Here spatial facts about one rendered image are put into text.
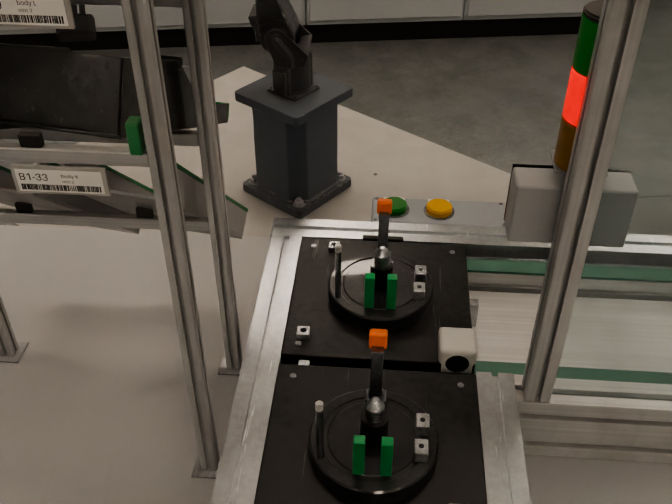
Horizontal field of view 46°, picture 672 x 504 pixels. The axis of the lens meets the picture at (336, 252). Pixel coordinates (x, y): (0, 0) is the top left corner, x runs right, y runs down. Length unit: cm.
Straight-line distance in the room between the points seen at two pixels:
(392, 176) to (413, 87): 227
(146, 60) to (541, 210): 41
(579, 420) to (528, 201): 31
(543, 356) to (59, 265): 80
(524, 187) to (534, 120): 277
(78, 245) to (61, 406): 36
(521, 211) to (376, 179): 70
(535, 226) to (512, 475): 27
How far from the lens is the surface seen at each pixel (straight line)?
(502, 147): 335
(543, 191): 82
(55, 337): 124
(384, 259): 102
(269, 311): 107
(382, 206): 106
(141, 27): 66
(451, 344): 98
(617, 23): 71
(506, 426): 95
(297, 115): 129
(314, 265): 112
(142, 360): 117
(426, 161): 156
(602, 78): 73
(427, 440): 86
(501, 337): 111
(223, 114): 100
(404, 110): 356
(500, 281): 118
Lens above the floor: 168
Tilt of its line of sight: 38 degrees down
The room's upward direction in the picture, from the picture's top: straight up
